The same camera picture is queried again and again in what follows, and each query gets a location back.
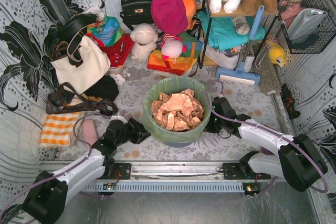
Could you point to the magenta cloth bag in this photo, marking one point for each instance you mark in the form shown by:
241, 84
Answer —
169, 16

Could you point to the grey patterned ball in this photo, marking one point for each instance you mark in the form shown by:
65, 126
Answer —
241, 25

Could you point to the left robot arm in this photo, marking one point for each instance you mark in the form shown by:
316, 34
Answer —
47, 200

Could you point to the white sneaker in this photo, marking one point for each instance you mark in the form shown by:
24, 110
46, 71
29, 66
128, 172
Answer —
230, 62

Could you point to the colourful printed bag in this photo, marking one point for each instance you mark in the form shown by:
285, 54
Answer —
106, 32

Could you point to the cream canvas tote bag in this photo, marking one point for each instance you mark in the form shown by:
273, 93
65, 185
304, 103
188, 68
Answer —
93, 65

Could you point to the brown patterned bag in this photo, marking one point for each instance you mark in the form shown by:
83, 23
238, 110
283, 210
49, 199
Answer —
66, 100

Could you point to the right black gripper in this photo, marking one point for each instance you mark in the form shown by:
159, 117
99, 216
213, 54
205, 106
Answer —
215, 127

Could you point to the black cloth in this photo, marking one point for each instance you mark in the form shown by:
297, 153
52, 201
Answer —
105, 88

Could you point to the pink faced plush doll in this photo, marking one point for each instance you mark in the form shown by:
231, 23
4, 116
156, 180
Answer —
172, 46

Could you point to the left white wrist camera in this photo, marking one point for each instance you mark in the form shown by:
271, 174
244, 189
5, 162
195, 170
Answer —
118, 117

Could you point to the orange white checked towel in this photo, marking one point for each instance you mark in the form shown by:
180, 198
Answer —
58, 130

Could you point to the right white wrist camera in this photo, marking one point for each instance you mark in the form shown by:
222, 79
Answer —
219, 96

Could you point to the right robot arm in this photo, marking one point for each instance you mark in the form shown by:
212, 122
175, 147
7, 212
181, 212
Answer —
294, 158

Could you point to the orange plush toy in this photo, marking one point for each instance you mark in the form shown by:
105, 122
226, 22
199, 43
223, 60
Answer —
190, 7

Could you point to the green trash bag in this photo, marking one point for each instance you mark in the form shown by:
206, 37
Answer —
169, 86

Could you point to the black orange toy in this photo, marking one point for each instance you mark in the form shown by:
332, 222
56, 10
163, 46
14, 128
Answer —
289, 102

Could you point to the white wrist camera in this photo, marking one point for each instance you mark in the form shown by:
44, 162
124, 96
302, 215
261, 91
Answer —
118, 117
219, 96

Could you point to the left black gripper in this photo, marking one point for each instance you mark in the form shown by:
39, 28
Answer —
138, 131

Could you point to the blue floor sweeper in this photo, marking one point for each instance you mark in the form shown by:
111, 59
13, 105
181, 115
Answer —
238, 74

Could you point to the rainbow striped cloth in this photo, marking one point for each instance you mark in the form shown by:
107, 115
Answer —
179, 65

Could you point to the silver foil pouch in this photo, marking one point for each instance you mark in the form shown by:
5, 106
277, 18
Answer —
305, 23

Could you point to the pink foam roller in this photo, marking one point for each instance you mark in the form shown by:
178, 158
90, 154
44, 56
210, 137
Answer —
90, 134

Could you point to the black round hat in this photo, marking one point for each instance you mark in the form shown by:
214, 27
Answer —
68, 30

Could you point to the crumpled brown paper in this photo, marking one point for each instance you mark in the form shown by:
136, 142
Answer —
178, 112

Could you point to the yellow plush duck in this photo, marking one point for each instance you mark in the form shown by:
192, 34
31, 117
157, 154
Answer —
276, 52

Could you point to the black leather handbag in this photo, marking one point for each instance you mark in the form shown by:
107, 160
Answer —
135, 12

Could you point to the red cloth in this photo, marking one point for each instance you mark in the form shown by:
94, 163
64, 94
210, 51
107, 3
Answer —
118, 52

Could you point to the cream plush lamb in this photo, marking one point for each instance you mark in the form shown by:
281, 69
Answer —
144, 37

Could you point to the blue round trash bin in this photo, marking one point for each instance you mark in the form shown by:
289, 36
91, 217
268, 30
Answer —
178, 144

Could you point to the black wire basket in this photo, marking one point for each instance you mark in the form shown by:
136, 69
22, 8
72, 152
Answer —
317, 41

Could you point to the teal folded cloth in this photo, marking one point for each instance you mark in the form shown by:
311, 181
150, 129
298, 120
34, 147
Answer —
223, 35

